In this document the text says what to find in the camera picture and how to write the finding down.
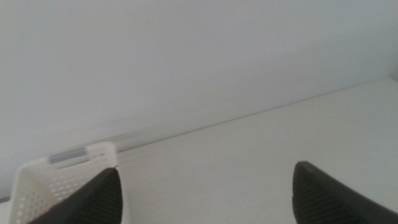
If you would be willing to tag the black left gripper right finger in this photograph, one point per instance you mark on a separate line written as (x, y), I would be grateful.
(323, 199)

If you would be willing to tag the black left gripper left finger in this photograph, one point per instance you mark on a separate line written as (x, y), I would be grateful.
(99, 202)

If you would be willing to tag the white perforated plastic basket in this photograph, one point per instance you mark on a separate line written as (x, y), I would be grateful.
(34, 180)

